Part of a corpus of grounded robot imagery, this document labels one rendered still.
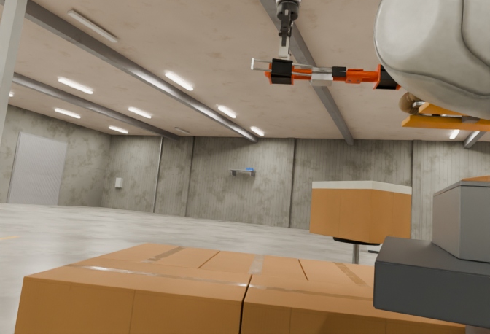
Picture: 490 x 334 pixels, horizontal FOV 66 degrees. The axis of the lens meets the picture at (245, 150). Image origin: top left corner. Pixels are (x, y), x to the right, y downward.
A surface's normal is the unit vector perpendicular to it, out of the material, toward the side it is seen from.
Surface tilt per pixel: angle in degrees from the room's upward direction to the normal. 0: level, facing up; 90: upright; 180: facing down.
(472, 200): 90
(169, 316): 90
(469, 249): 90
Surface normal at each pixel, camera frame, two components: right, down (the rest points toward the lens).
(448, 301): -0.37, -0.17
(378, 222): 0.50, -0.08
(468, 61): -0.20, 0.64
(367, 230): -0.86, -0.15
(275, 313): -0.08, -0.15
